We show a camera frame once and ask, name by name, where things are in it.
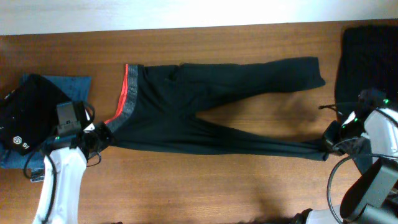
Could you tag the black garment pile right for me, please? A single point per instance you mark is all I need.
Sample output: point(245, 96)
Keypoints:
point(368, 60)

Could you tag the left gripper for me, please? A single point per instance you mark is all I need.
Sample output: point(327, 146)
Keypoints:
point(106, 136)

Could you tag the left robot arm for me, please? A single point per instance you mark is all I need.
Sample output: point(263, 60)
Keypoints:
point(66, 154)

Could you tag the folded blue jeans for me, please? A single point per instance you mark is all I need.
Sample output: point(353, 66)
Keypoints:
point(77, 89)

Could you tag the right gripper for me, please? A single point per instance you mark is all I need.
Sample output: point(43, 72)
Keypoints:
point(329, 134)

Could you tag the folded black shirt with logo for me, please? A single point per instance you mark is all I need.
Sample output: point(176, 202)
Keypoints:
point(28, 114)

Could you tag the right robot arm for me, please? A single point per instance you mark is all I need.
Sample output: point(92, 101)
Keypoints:
point(369, 138)

